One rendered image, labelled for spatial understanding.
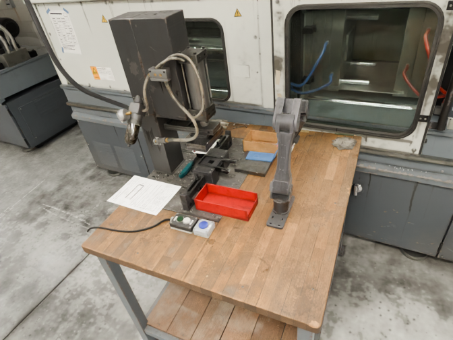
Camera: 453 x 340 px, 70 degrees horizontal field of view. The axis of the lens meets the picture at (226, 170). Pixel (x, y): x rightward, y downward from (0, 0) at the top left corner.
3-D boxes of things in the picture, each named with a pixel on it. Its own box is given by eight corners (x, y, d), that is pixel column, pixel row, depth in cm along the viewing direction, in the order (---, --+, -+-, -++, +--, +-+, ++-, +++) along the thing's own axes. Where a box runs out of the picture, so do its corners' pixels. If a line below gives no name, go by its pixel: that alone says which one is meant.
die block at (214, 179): (214, 187, 155) (211, 175, 150) (195, 183, 159) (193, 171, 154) (230, 163, 169) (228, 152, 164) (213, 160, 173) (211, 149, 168)
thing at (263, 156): (274, 162, 162) (274, 157, 160) (245, 158, 167) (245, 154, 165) (278, 154, 167) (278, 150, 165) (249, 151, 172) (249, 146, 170)
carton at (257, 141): (288, 159, 167) (288, 146, 163) (243, 152, 177) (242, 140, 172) (294, 146, 176) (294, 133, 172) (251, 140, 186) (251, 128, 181)
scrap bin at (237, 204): (248, 222, 134) (247, 211, 130) (195, 209, 144) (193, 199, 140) (258, 202, 142) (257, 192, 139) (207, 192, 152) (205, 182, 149)
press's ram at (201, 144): (209, 158, 143) (198, 96, 126) (161, 150, 154) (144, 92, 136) (226, 137, 156) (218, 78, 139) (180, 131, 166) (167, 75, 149)
